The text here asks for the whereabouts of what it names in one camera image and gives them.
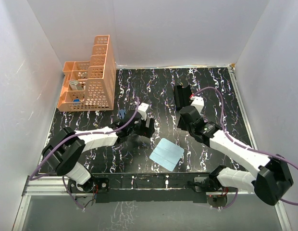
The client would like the light blue cleaning cloth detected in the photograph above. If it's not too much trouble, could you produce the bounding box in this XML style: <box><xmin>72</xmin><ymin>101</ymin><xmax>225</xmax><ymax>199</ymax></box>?
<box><xmin>149</xmin><ymin>138</ymin><xmax>184</xmax><ymax>172</ymax></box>

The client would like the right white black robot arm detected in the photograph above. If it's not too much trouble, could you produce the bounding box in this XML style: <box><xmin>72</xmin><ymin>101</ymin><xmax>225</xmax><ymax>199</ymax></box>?
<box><xmin>178</xmin><ymin>105</ymin><xmax>294</xmax><ymax>205</ymax></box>

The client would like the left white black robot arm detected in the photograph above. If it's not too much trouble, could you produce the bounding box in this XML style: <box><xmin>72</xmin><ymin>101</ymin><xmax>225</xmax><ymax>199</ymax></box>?
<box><xmin>42</xmin><ymin>111</ymin><xmax>155</xmax><ymax>192</ymax></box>

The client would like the black sunglasses case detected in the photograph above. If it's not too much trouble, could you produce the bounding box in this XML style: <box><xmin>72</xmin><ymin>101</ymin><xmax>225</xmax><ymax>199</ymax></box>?
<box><xmin>173</xmin><ymin>85</ymin><xmax>192</xmax><ymax>111</ymax></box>

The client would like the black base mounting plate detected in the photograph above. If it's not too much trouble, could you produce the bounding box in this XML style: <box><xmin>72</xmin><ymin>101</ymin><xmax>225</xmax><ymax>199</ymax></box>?
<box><xmin>67</xmin><ymin>173</ymin><xmax>239</xmax><ymax>204</ymax></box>

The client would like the orange plastic desk organizer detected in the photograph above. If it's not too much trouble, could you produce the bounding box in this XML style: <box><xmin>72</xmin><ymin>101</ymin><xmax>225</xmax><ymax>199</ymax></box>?
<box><xmin>57</xmin><ymin>35</ymin><xmax>116</xmax><ymax>112</ymax></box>

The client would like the grey white small box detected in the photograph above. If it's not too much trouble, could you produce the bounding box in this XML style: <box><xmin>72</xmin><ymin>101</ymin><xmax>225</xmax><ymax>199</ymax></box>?
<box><xmin>69</xmin><ymin>80</ymin><xmax>83</xmax><ymax>91</ymax></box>

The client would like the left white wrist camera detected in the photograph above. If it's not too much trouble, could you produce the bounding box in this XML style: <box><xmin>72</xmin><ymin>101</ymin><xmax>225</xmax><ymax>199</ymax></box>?
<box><xmin>137</xmin><ymin>103</ymin><xmax>149</xmax><ymax>120</ymax></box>

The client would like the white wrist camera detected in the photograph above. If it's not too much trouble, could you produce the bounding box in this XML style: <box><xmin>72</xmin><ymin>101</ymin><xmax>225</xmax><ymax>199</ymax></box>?
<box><xmin>191</xmin><ymin>96</ymin><xmax>204</xmax><ymax>113</ymax></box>
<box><xmin>137</xmin><ymin>103</ymin><xmax>149</xmax><ymax>120</ymax></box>

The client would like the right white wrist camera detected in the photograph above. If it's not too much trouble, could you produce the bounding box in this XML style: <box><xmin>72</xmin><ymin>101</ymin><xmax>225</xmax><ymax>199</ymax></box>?
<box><xmin>191</xmin><ymin>96</ymin><xmax>204</xmax><ymax>113</ymax></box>

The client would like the aluminium frame rail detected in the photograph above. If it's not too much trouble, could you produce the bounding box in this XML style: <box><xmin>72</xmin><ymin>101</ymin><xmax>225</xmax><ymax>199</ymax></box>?
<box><xmin>227</xmin><ymin>64</ymin><xmax>257</xmax><ymax>145</ymax></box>

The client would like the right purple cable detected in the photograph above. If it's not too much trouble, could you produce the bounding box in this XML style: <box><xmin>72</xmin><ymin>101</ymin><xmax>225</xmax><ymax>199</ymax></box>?
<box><xmin>190</xmin><ymin>86</ymin><xmax>298</xmax><ymax>206</ymax></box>

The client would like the purple cable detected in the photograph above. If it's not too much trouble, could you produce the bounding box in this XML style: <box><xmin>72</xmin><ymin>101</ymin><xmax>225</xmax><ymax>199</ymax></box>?
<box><xmin>28</xmin><ymin>96</ymin><xmax>141</xmax><ymax>181</ymax></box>
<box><xmin>190</xmin><ymin>86</ymin><xmax>298</xmax><ymax>206</ymax></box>

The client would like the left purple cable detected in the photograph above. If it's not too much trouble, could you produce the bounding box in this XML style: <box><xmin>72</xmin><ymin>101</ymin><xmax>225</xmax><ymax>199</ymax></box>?
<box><xmin>28</xmin><ymin>96</ymin><xmax>141</xmax><ymax>181</ymax></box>

